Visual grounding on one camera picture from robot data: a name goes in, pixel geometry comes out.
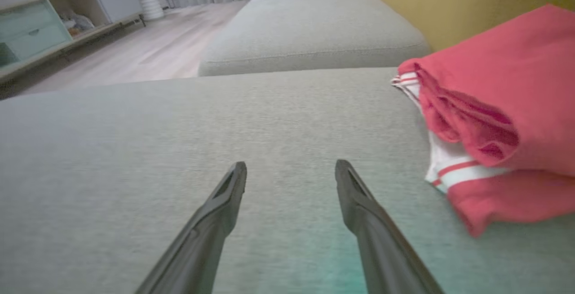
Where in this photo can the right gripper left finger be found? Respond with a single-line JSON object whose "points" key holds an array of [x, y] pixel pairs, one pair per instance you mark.
{"points": [[202, 240]]}

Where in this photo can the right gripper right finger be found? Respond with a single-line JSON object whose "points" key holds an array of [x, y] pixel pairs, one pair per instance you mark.
{"points": [[382, 249]]}

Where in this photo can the red jersey garment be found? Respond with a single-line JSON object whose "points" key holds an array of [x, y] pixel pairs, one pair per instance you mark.
{"points": [[516, 82]]}

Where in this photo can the grey and yellow sofa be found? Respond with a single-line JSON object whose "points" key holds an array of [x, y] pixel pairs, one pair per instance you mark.
{"points": [[224, 127]]}

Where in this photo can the large grey sofa seat cushion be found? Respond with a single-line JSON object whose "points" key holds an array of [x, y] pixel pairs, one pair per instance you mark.
{"points": [[314, 28]]}

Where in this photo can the clutter on cabinet shelf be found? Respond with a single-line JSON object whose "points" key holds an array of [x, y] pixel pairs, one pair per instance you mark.
{"points": [[76, 22]]}

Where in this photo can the yellow sofa back cushion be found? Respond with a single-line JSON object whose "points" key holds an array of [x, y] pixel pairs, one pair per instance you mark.
{"points": [[471, 2]]}

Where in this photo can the wooden cabinet with mint drawers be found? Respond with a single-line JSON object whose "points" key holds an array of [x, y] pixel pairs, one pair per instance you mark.
{"points": [[36, 28]]}

